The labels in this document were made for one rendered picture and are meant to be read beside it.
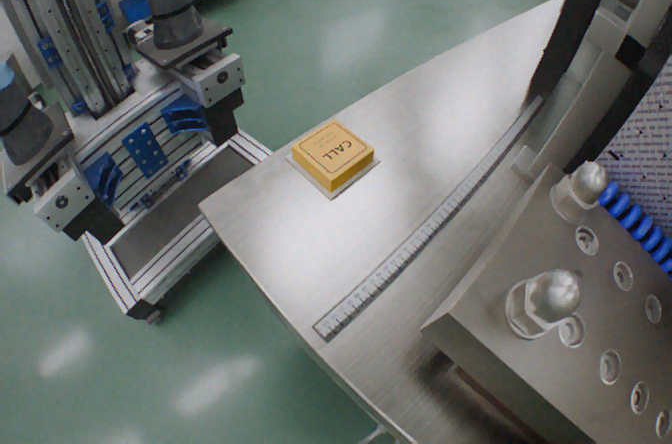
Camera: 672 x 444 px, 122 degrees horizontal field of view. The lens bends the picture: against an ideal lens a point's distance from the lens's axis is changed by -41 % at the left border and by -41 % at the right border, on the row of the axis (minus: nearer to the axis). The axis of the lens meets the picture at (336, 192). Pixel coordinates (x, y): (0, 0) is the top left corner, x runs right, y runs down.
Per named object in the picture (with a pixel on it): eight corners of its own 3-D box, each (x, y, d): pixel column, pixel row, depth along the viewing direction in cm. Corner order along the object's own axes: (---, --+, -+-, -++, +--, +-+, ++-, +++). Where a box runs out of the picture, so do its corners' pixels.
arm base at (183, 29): (147, 42, 73) (137, 13, 65) (189, 20, 79) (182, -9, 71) (168, 55, 68) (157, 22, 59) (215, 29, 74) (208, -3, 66)
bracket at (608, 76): (519, 148, 40) (618, -51, 15) (553, 175, 38) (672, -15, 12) (506, 166, 38) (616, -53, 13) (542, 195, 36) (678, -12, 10)
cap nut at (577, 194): (557, 177, 21) (587, 139, 17) (589, 205, 19) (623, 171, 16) (543, 204, 19) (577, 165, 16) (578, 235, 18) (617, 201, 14)
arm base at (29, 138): (10, 147, 51) (-10, 122, 43) (49, 111, 58) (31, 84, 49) (14, 176, 46) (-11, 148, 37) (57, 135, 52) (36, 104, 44)
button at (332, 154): (334, 130, 41) (334, 117, 39) (373, 161, 38) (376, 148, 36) (291, 158, 38) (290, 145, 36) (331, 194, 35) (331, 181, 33)
